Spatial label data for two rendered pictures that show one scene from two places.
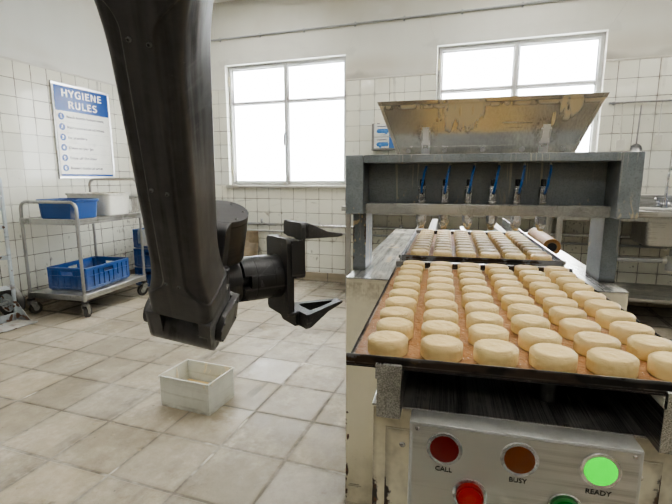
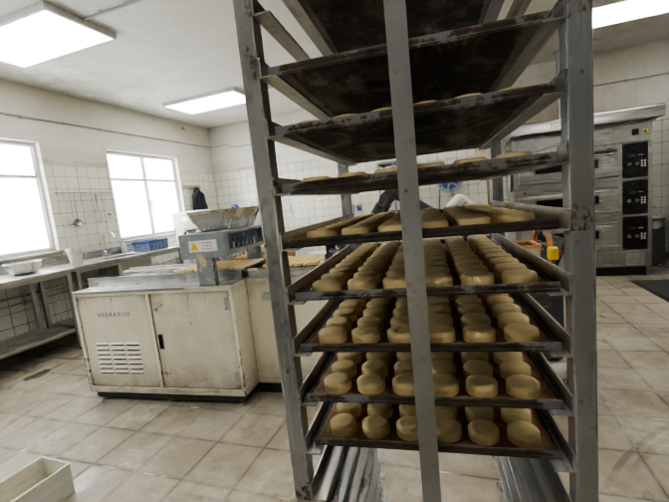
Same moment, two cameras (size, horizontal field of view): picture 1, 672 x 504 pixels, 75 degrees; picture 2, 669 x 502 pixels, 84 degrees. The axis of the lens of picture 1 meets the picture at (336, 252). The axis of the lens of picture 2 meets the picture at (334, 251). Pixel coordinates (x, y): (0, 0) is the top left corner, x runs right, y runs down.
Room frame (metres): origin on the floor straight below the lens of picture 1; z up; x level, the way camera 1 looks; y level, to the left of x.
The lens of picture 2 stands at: (0.53, 2.29, 1.29)
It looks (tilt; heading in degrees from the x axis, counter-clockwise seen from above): 7 degrees down; 271
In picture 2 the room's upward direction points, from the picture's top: 6 degrees counter-clockwise
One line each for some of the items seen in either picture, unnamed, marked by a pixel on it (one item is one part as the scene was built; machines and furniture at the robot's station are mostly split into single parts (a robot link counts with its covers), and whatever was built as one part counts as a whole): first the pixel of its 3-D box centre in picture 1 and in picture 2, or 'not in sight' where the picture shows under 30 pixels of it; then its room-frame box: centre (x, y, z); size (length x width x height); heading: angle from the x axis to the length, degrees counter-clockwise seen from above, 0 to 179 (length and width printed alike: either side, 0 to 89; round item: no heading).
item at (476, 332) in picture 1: (488, 336); not in sight; (0.55, -0.20, 0.91); 0.05 x 0.05 x 0.02
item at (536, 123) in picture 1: (481, 131); (227, 218); (1.30, -0.42, 1.25); 0.56 x 0.29 x 0.14; 76
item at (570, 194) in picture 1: (476, 215); (232, 251); (1.30, -0.42, 1.01); 0.72 x 0.33 x 0.34; 76
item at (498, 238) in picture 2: not in sight; (510, 251); (0.15, 1.47, 1.14); 0.64 x 0.03 x 0.03; 76
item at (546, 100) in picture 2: not in sight; (505, 125); (0.15, 1.47, 1.41); 0.64 x 0.03 x 0.03; 76
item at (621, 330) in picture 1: (631, 333); not in sight; (0.56, -0.39, 0.91); 0.05 x 0.05 x 0.02
